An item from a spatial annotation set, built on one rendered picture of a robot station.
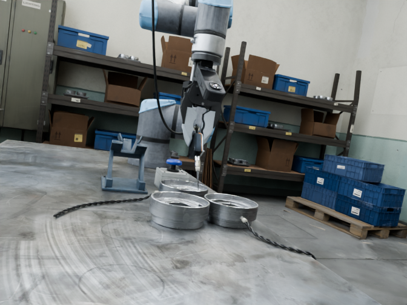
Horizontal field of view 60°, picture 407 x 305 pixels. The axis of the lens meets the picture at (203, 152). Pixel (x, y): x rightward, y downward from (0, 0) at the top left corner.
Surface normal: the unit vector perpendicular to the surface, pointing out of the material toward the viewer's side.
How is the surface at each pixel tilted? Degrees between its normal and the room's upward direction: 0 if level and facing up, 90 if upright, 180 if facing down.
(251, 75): 92
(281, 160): 92
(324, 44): 90
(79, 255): 0
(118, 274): 0
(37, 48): 90
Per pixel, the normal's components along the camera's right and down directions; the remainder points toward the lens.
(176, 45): 0.19, 0.15
